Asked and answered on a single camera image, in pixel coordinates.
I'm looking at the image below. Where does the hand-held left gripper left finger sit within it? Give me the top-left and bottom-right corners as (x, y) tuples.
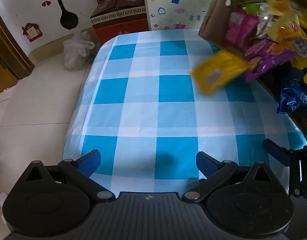
(17, 149), (116, 203)

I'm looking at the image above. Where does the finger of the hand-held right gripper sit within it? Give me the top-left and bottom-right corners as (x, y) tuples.
(263, 139), (307, 197)

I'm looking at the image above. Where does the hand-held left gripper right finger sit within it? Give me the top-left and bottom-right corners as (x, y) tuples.
(182, 151), (285, 204)

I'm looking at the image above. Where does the purple snack packet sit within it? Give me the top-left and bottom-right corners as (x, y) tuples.
(243, 39), (297, 82)

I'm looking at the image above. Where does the pink snack packet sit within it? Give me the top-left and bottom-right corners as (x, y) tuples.
(225, 9), (260, 52)

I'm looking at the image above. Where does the silver foil snack packet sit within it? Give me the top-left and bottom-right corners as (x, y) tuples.
(256, 2), (280, 39)

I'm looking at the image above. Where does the blue foil snack packet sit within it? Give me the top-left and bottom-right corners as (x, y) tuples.
(276, 79), (307, 114)

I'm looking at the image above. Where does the blue checked tablecloth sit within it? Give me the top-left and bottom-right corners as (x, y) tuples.
(62, 29), (307, 193)

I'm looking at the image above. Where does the white plastic bag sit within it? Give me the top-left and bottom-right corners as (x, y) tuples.
(63, 31), (96, 72)

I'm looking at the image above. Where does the brown wooden door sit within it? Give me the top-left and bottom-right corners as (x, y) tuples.
(0, 5), (35, 97)

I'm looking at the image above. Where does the brown patterned cardboard box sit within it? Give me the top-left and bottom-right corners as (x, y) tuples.
(90, 0), (147, 46)

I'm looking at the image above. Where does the green snack packet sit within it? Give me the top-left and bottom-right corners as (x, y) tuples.
(240, 1), (267, 15)

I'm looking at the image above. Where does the cream cabinet with stickers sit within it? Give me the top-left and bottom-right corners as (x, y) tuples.
(141, 0), (224, 30)

